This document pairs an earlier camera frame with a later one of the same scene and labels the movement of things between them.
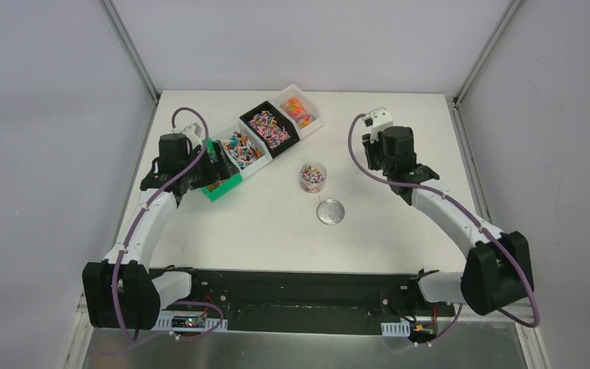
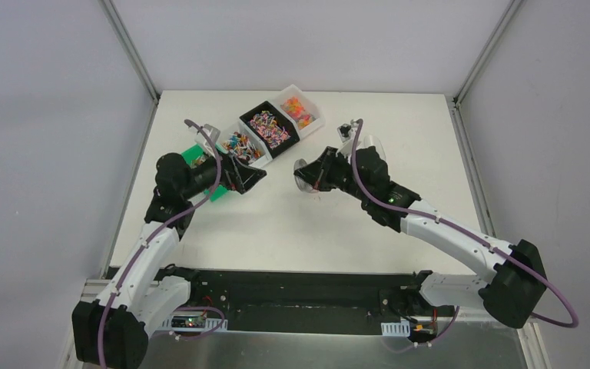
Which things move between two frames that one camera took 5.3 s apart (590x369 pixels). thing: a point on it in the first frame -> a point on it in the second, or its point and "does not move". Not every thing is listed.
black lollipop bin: [270, 128] does not move
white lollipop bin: [246, 152] does not move
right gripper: [369, 148] -> [316, 174]
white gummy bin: [301, 112] does not move
